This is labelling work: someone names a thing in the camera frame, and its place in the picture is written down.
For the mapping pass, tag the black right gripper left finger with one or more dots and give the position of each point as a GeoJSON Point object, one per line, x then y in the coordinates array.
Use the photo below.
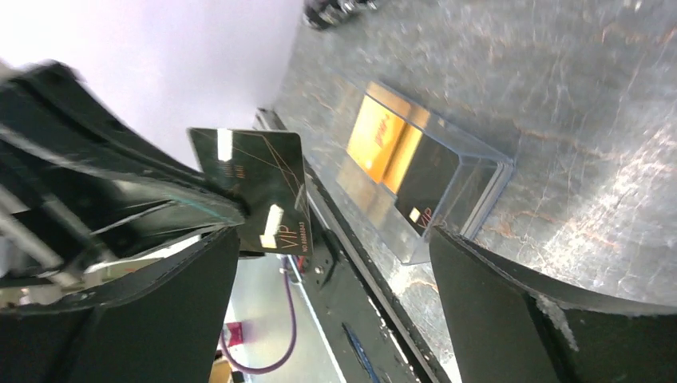
{"type": "Point", "coordinates": [160, 323]}

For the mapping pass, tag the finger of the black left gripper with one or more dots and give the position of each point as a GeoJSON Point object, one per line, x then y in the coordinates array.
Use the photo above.
{"type": "Point", "coordinates": [79, 187]}

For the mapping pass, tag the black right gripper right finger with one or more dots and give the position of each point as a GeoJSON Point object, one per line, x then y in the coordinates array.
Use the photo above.
{"type": "Point", "coordinates": [510, 323]}

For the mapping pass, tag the black VIP card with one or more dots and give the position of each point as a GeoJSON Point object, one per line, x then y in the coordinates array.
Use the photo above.
{"type": "Point", "coordinates": [264, 170]}

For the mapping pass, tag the clear acrylic card box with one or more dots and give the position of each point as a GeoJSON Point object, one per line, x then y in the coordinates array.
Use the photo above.
{"type": "Point", "coordinates": [453, 181]}

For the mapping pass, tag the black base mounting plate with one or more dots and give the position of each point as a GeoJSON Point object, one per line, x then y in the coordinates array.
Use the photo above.
{"type": "Point", "coordinates": [368, 331]}

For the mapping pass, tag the black poker chip case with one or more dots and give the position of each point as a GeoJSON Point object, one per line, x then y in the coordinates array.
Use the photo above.
{"type": "Point", "coordinates": [324, 14]}

